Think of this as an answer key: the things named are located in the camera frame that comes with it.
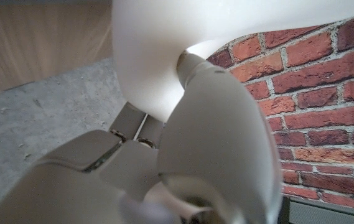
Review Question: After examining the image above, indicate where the cream memory foam sheet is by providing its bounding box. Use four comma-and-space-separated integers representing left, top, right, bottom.
111, 0, 354, 123

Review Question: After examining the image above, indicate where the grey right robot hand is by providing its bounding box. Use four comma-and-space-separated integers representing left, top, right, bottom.
0, 51, 283, 224

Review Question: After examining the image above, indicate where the printed brick backdrop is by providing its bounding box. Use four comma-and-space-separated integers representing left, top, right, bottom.
207, 10, 354, 212

